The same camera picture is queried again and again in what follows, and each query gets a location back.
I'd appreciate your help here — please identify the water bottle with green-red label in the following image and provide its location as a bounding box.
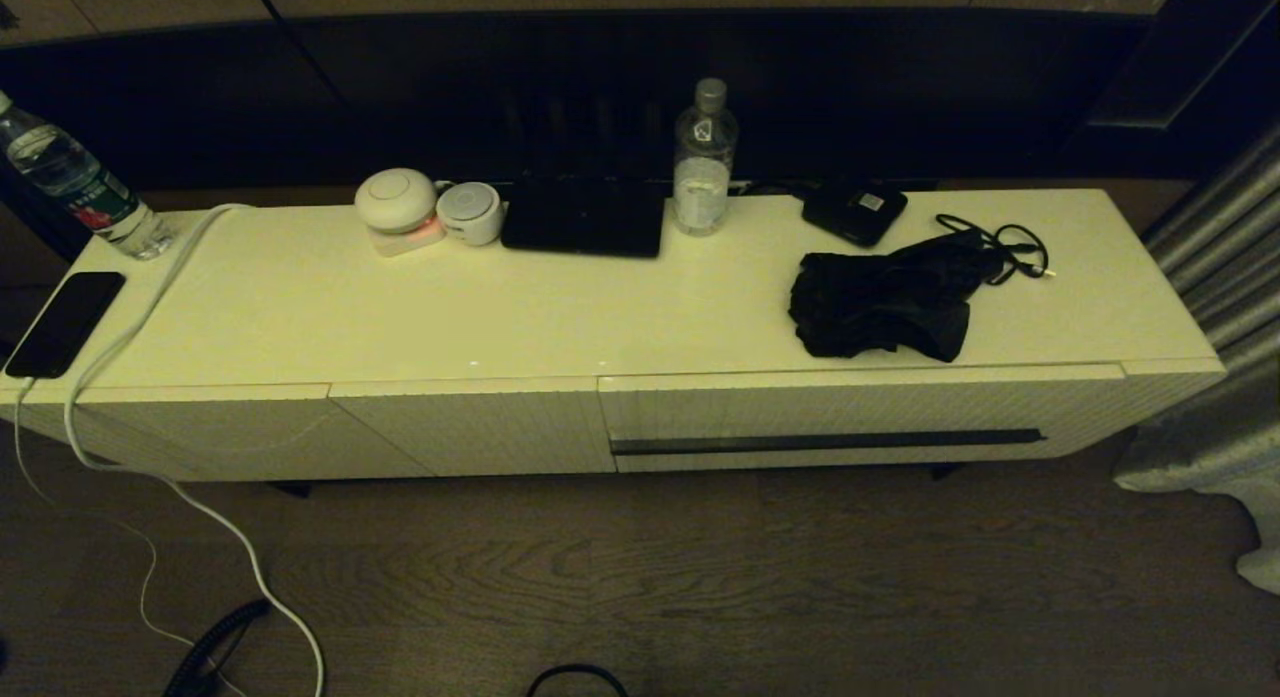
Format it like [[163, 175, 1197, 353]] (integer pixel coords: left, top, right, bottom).
[[0, 90, 174, 261]]

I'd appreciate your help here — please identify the small white round speaker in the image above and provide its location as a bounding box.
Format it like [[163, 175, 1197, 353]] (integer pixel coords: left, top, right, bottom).
[[436, 182, 504, 247]]

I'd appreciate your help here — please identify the black coiled cable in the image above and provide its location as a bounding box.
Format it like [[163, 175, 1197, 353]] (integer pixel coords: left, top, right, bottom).
[[163, 599, 273, 697]]

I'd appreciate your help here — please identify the thick white cable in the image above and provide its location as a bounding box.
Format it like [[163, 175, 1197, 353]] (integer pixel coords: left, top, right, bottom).
[[63, 203, 327, 697]]

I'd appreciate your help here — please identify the white ribbed drawer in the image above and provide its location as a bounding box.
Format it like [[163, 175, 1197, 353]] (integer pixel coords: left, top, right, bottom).
[[598, 364, 1127, 475]]

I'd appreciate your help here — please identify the white base with pink light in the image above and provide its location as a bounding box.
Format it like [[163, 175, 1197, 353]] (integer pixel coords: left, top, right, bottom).
[[368, 217, 447, 258]]

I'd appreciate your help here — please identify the black cloth garment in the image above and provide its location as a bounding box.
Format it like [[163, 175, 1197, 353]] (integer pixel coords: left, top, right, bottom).
[[788, 229, 1006, 363]]

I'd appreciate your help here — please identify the black smartphone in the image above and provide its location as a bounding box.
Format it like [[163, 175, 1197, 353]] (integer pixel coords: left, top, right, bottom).
[[4, 271, 128, 380]]

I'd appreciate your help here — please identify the large white dome device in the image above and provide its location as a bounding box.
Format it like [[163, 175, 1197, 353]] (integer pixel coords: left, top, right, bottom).
[[354, 168, 439, 234]]

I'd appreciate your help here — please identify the clear water bottle grey cap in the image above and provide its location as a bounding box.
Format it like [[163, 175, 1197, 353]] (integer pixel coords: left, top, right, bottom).
[[672, 77, 740, 238]]

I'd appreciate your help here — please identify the white ribbed cabinet door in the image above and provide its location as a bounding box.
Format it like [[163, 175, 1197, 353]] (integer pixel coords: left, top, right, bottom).
[[328, 377, 617, 478], [15, 382, 433, 483]]

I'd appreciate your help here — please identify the thin white cable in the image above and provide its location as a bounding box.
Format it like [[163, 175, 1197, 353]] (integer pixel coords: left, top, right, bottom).
[[10, 377, 246, 697]]

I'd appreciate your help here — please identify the black cable loop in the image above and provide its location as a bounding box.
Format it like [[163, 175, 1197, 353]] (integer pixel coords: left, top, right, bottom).
[[525, 663, 629, 697]]

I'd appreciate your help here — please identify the black flat rectangular device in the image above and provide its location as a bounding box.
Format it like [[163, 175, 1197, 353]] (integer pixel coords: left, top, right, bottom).
[[500, 172, 667, 259]]

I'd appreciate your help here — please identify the white low cabinet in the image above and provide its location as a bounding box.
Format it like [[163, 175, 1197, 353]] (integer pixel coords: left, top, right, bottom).
[[0, 187, 1229, 483]]

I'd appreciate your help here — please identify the small black box with label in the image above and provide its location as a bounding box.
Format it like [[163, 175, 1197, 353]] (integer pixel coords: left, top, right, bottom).
[[801, 182, 909, 248]]

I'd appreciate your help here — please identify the black USB cable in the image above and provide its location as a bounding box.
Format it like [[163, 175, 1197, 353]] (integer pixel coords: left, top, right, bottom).
[[936, 213, 1057, 282]]

